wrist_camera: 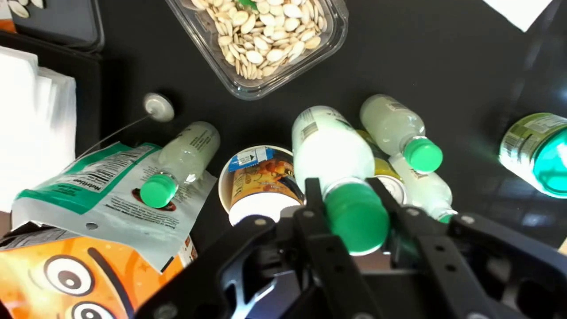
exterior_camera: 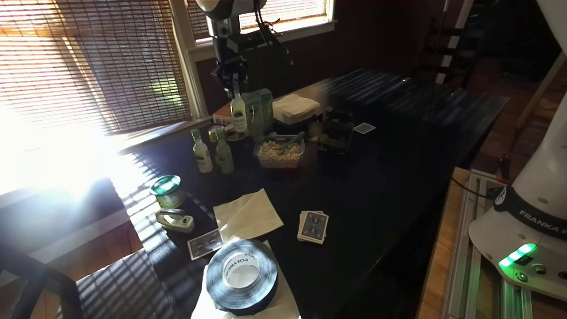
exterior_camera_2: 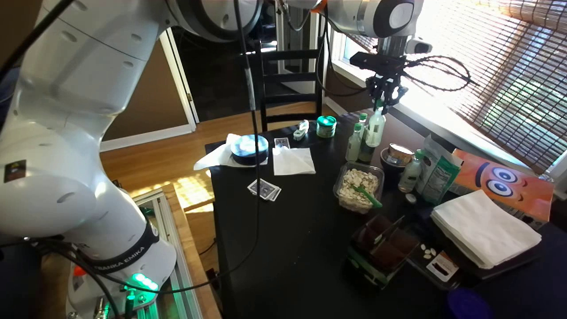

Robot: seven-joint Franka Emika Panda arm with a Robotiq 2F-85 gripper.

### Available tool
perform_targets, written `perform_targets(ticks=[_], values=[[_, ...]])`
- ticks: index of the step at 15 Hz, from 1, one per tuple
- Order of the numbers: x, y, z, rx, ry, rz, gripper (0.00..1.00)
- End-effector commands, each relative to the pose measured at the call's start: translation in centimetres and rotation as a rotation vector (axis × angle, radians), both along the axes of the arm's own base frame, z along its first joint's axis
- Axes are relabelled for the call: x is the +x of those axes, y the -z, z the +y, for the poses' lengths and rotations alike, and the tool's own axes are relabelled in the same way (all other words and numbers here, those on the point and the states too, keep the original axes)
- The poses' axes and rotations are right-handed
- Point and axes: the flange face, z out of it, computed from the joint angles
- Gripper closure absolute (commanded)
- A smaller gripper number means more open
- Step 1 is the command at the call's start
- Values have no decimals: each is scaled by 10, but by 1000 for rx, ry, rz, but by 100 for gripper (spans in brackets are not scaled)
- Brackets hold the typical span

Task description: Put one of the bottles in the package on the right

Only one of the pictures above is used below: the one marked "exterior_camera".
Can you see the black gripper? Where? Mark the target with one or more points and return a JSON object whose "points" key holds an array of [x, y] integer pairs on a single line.
{"points": [[229, 64]]}

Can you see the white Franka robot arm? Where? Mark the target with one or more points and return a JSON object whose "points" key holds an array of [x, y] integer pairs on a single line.
{"points": [[543, 177]]}

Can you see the orange snack package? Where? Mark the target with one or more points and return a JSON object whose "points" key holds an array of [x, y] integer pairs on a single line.
{"points": [[222, 124]]}

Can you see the dark green cardboard bottle package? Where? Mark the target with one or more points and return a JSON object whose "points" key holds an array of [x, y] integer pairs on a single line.
{"points": [[337, 133]]}

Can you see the pale green carton box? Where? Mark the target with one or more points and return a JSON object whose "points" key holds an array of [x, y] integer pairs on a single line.
{"points": [[261, 111]]}

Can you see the white bottle with green label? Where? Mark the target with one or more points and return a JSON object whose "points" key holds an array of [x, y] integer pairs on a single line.
{"points": [[224, 156], [202, 156]]}

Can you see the clear plastic food container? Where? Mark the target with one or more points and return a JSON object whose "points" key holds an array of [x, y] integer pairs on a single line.
{"points": [[280, 152]]}

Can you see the green lidded glass jar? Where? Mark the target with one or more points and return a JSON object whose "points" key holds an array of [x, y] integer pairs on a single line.
{"points": [[169, 189]]}

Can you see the beige paper sheet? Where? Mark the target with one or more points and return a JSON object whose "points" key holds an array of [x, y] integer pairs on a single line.
{"points": [[247, 212]]}

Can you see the single blue playing card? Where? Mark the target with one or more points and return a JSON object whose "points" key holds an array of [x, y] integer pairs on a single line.
{"points": [[204, 244], [364, 127]]}

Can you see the white tape dispenser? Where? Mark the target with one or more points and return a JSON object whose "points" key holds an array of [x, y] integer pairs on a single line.
{"points": [[176, 219]]}

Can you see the wide bamboo window blind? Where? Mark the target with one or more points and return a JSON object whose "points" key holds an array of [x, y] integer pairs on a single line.
{"points": [[89, 53]]}

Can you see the deck of blue playing cards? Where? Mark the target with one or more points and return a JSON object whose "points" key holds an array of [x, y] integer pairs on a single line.
{"points": [[312, 227]]}

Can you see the dark ladderback chair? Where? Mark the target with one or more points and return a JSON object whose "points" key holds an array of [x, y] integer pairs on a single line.
{"points": [[445, 46]]}

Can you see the dark chair with curved back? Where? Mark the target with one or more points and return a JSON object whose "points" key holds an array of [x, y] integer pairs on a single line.
{"points": [[36, 276]]}

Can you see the white slanted pole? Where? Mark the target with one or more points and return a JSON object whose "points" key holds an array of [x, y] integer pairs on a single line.
{"points": [[541, 94]]}

